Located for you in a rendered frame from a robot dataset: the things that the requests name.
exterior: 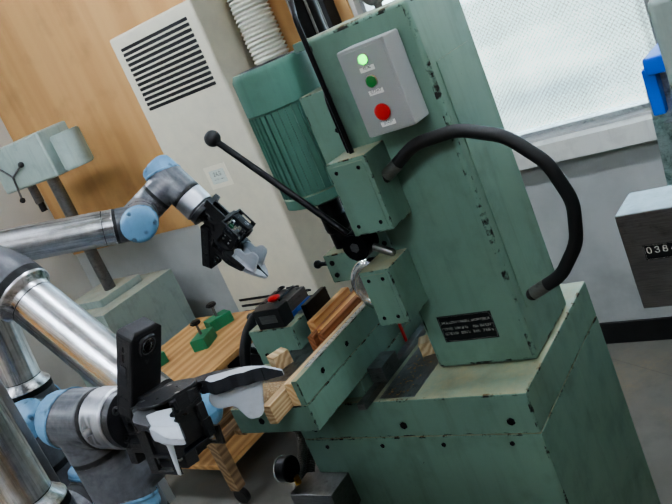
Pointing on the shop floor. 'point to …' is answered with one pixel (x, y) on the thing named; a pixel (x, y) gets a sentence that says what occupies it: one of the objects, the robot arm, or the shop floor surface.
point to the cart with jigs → (199, 337)
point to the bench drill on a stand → (147, 298)
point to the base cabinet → (512, 452)
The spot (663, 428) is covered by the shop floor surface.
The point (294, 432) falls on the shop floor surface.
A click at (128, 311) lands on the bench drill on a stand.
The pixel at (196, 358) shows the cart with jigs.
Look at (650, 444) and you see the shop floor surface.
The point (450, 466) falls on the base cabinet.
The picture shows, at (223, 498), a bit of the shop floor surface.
